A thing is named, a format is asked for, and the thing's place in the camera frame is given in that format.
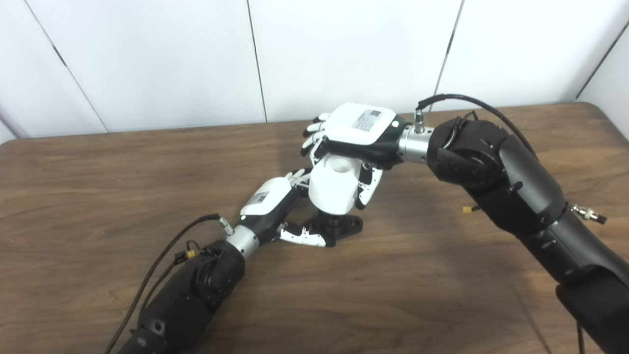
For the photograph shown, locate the round white piece with holes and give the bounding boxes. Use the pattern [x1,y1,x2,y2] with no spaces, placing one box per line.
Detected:
[308,154,367,215]

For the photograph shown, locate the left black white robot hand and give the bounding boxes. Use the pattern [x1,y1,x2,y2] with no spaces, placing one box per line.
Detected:
[238,168,340,248]

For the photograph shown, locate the silver metal connector plug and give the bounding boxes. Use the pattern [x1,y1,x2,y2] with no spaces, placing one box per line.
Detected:
[571,204,607,225]

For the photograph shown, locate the thin wire yellow connector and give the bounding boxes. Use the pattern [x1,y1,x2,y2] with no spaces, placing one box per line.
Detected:
[172,240,217,264]

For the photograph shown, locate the black flanged holder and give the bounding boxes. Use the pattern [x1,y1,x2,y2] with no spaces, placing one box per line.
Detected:
[305,210,364,246]

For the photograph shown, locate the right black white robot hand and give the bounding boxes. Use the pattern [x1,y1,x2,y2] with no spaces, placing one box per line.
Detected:
[301,102,411,211]

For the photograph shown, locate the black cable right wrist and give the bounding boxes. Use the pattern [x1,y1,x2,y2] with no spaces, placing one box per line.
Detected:
[415,93,586,354]

